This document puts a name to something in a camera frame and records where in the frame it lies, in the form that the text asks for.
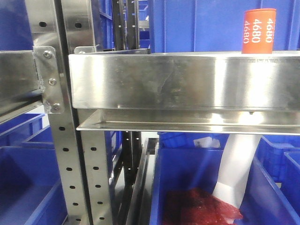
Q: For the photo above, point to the orange cylindrical capacitor 4680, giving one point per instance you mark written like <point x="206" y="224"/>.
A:
<point x="259" y="31"/>

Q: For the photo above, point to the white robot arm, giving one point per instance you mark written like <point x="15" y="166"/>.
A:
<point x="234" y="168"/>

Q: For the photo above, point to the stainless steel shelf front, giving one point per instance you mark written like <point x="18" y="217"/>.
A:
<point x="210" y="92"/>

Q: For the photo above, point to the blue bin upper shelf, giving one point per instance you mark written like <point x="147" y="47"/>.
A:
<point x="216" y="25"/>

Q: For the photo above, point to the left steel shelf beam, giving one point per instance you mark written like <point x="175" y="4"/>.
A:
<point x="20" y="90"/>

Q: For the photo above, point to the blue bin with red bags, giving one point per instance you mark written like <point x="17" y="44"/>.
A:
<point x="184" y="169"/>

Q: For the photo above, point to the red plastic bag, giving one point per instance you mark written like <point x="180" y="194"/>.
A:
<point x="197" y="207"/>

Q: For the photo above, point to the blue bin lower right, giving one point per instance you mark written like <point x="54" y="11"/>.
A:
<point x="280" y="157"/>

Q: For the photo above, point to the blue bin lower left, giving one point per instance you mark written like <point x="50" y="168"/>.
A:
<point x="30" y="187"/>

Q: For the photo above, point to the perforated steel upright post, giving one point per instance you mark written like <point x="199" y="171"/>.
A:
<point x="58" y="28"/>

